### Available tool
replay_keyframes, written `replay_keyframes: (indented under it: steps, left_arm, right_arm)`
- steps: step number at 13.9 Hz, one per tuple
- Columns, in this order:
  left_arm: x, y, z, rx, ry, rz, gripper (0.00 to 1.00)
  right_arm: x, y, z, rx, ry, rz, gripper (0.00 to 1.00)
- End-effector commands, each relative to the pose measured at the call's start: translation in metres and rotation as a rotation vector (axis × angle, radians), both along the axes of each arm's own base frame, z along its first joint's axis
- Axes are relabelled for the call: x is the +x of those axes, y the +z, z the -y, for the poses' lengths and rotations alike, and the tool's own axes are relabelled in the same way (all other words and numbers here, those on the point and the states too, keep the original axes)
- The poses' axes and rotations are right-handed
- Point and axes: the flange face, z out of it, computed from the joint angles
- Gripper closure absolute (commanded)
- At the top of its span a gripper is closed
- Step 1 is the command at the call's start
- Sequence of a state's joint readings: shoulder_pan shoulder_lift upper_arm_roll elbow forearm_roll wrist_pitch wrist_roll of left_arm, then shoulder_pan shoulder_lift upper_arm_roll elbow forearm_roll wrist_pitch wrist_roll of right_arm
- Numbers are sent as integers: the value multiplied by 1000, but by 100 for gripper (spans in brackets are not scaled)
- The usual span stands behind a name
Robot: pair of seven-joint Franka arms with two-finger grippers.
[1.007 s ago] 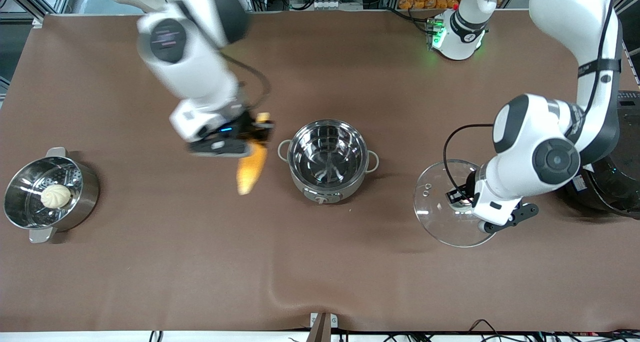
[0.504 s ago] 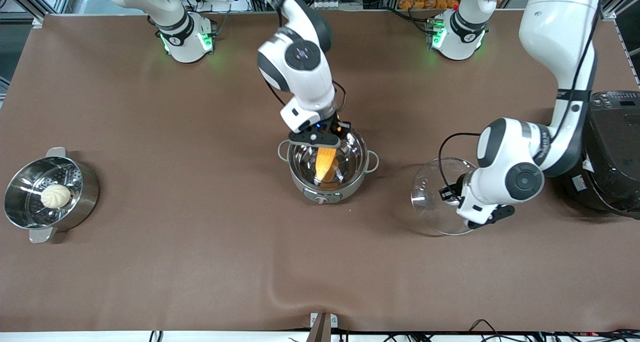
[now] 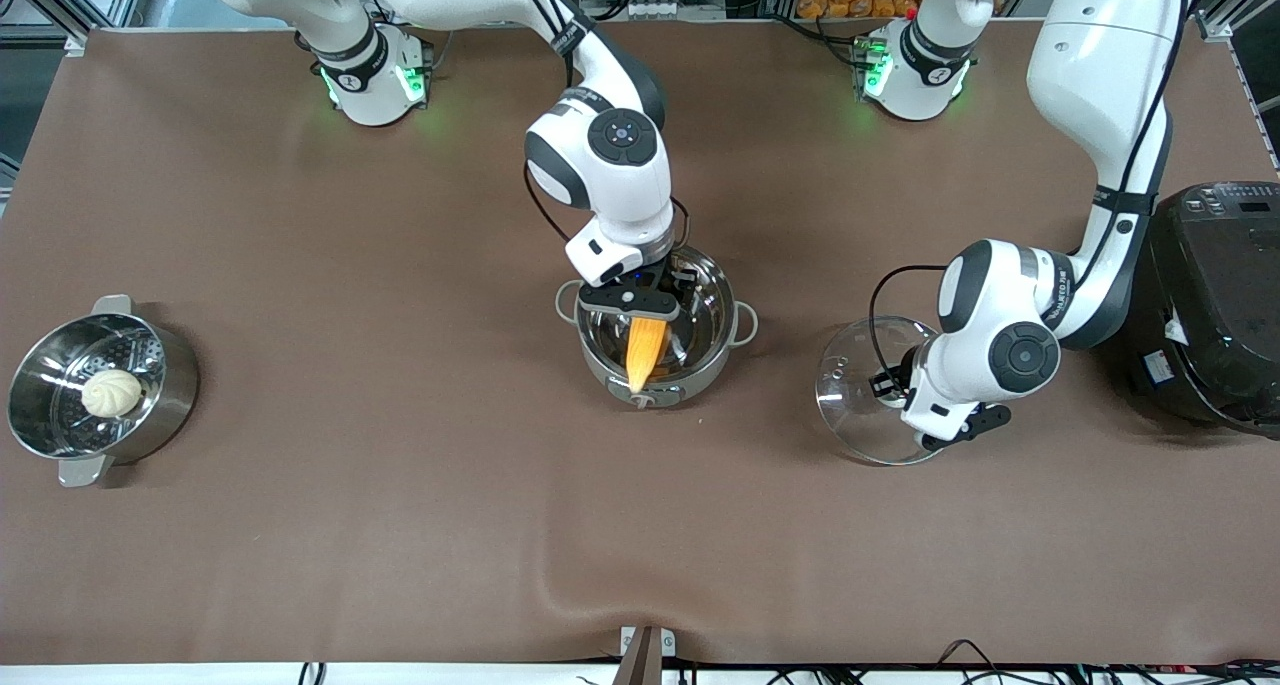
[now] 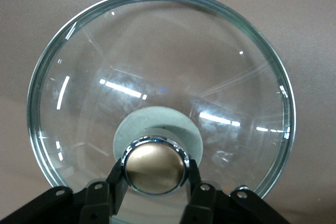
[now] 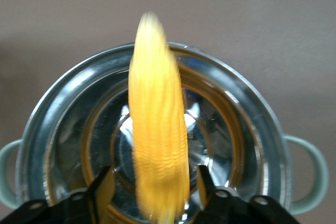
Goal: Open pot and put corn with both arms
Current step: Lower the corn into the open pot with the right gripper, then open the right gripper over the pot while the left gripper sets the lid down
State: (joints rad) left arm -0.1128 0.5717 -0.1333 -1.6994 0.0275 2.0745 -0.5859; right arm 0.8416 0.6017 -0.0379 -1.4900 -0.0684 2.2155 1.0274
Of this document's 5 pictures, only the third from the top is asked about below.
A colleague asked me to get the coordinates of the glass pot lid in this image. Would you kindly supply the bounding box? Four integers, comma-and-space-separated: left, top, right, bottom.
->
815, 315, 948, 467

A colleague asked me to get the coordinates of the yellow corn cob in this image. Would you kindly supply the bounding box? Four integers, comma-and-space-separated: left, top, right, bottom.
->
624, 315, 670, 395

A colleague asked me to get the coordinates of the steel electric cooking pot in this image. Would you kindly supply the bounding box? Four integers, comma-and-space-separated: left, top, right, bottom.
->
555, 245, 759, 413

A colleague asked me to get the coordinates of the steel steamer pot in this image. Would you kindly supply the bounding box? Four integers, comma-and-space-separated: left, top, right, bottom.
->
7, 295, 201, 488

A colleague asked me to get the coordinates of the brown table mat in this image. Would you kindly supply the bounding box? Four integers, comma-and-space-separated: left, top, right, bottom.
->
0, 20, 1280, 666

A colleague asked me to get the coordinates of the long white power strip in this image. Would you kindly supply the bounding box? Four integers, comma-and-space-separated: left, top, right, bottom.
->
625, 0, 727, 22

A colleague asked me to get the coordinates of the black rice cooker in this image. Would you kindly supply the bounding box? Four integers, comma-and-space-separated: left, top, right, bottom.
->
1120, 181, 1280, 438

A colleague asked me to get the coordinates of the white steamed bun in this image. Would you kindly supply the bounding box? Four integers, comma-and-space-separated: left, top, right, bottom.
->
80, 368, 144, 419

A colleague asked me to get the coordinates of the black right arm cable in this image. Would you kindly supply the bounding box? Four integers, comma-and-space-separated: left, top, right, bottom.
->
500, 0, 693, 251

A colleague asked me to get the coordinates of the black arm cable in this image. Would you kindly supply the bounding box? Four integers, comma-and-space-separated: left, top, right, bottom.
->
500, 0, 693, 251
868, 0, 1196, 386

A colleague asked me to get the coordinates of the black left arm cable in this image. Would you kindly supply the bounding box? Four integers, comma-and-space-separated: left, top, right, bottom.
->
868, 0, 1196, 386

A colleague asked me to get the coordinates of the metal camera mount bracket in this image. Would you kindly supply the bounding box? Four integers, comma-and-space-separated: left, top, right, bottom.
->
612, 625, 677, 685

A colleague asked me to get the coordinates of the aluminium frame post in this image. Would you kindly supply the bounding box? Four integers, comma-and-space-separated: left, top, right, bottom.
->
1195, 0, 1280, 44
0, 0, 153, 58

